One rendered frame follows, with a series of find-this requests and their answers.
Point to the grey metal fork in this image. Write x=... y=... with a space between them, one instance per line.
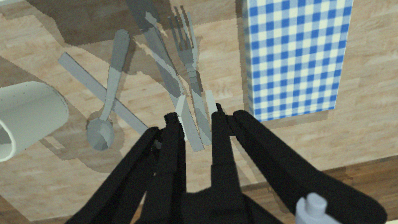
x=189 y=58

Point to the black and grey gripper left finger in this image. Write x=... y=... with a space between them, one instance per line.
x=118 y=198

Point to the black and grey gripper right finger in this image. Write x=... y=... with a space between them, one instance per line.
x=312 y=196

